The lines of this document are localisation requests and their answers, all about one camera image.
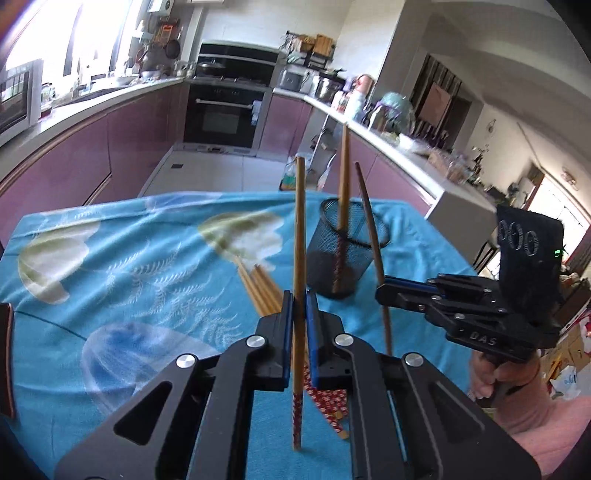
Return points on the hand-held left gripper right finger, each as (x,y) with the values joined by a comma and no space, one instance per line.
(314,332)

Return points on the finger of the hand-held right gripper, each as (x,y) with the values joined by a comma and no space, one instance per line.
(411,282)
(406,301)

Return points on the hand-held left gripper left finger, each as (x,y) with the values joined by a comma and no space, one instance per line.
(288,332)

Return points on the wooden chopstick with red end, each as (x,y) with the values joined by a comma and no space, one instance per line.
(268,286)
(343,175)
(259,297)
(369,217)
(299,230)

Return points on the chopsticks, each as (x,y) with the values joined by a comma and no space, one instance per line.
(249,290)

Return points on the black mesh utensil holder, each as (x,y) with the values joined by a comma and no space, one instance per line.
(323,258)

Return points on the person's right forearm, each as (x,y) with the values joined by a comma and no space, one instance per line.
(531,424)

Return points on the person's right hand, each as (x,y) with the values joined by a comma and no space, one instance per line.
(478,378)

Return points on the white counter end panel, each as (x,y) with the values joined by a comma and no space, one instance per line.
(457,221)

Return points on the white plastic bag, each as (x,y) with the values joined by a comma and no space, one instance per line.
(564,383)

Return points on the blue printed tablecloth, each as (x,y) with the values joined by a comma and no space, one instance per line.
(138,286)

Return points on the teal round container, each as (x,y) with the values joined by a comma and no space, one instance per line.
(396,110)

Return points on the dark wooden door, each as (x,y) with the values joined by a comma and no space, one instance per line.
(436,97)

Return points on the purple base cabinet run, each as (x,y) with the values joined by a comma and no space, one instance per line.
(286,124)
(92,152)

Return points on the pink kettle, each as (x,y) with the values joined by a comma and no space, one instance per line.
(364,84)

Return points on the stainless steel pot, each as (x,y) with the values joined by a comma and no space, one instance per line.
(328,90)

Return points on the white hanging towel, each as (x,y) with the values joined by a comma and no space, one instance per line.
(256,113)

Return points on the black built-in oven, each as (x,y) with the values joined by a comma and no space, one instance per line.
(221,120)

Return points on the grey rice cooker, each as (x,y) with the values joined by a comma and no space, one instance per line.
(293,81)

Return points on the wooden cutting board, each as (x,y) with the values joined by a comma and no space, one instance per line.
(323,45)

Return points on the black wok with lid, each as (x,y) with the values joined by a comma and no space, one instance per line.
(211,69)

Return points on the black cooker hood panel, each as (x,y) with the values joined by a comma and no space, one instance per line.
(244,55)

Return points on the brown wooden chair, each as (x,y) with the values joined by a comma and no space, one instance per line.
(5,360)

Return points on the hanging frying pan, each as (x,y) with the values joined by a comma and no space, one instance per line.
(173,49)

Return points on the silver microwave oven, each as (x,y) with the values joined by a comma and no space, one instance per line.
(18,101)

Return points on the bright kitchen window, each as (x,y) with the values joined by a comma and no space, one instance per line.
(60,37)

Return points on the black wall shelf rack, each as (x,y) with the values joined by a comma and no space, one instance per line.
(300,50)

